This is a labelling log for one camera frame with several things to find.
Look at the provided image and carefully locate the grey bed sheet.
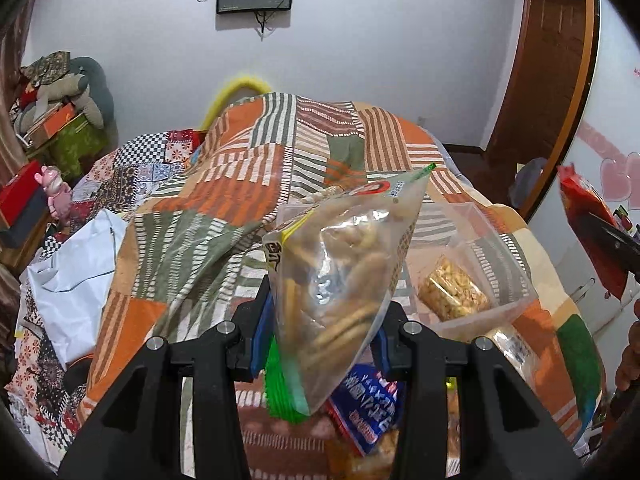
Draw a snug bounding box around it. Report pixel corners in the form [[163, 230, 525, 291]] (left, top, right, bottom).
[[429, 134, 473, 188]]

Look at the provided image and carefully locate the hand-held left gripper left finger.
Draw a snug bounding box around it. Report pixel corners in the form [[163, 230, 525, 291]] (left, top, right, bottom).
[[57, 275, 275, 480]]

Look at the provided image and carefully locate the clear bag of round biscuits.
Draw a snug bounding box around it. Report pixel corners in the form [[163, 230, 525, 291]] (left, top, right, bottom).
[[261, 162, 437, 417]]

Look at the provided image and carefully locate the white plastic bag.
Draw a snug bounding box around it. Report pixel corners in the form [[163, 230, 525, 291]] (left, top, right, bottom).
[[26, 208, 131, 367]]

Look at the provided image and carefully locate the orange box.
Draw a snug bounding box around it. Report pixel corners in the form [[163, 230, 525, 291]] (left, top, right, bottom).
[[24, 101, 77, 149]]

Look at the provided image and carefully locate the pile of clothes and boxes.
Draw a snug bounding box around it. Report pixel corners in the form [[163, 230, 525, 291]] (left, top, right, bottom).
[[36, 56, 117, 129]]

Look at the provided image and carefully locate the pink plush toy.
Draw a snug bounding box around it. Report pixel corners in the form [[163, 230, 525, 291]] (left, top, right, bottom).
[[33, 163, 76, 222]]

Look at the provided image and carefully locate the white wardrobe door with hearts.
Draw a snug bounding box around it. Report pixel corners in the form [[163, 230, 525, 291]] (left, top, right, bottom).
[[522, 0, 640, 221]]

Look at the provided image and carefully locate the peanut candy packet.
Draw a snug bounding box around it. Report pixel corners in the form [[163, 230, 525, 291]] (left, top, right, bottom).
[[416, 255, 494, 323]]

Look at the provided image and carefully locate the person's right hand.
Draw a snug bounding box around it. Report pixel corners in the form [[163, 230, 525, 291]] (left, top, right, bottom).
[[614, 297, 640, 395]]

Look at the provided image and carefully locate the striped brown curtain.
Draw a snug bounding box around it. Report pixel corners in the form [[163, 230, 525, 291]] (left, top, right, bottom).
[[0, 0, 43, 181]]

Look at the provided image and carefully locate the clear packet with blue print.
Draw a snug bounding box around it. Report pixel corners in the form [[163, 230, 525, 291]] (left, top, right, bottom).
[[486, 326, 540, 377]]

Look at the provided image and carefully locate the blue snack packet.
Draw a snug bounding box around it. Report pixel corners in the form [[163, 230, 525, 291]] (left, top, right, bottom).
[[325, 363, 406, 457]]

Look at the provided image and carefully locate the clear plastic container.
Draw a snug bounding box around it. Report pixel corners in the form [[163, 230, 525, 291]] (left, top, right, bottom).
[[400, 200, 539, 345]]

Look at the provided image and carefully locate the striped patchwork blanket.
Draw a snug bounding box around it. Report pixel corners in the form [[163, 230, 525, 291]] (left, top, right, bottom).
[[75, 91, 604, 480]]

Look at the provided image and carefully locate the wooden door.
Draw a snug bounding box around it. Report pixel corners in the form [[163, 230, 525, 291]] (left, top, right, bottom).
[[477, 0, 590, 223]]

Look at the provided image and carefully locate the floral cloth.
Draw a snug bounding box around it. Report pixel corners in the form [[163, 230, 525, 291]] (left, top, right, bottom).
[[20, 50, 72, 87]]

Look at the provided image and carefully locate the green ribbed snack packet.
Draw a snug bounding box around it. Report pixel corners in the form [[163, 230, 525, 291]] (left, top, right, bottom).
[[263, 335, 312, 424]]

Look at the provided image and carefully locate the green box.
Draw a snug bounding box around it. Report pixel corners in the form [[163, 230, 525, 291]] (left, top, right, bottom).
[[46, 111, 109, 182]]

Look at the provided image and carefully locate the grey bag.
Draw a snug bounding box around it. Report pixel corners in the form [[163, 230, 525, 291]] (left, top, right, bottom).
[[509, 157, 549, 212]]

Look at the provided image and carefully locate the black monitor cable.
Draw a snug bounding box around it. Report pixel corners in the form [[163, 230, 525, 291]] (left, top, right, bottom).
[[254, 9, 275, 40]]

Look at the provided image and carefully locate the yellow foam tube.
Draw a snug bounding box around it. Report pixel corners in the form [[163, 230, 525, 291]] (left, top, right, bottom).
[[199, 75, 272, 132]]

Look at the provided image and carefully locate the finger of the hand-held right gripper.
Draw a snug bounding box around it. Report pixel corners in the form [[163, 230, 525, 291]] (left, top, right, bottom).
[[575, 210, 640, 282]]

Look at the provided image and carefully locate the white stickered appliance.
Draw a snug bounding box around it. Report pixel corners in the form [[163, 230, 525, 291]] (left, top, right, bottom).
[[526, 199, 640, 378]]

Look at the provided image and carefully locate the red box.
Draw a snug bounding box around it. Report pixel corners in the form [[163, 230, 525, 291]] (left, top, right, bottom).
[[0, 160, 49, 233]]

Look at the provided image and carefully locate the checkered patchwork quilt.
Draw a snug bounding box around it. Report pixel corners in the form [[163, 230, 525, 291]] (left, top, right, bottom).
[[4, 129, 207, 463]]

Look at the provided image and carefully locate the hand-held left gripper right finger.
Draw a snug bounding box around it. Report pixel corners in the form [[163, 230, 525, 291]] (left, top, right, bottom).
[[369, 302, 586, 480]]

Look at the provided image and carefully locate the red snack packet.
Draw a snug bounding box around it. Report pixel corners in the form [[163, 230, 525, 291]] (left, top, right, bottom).
[[556, 163, 632, 302]]

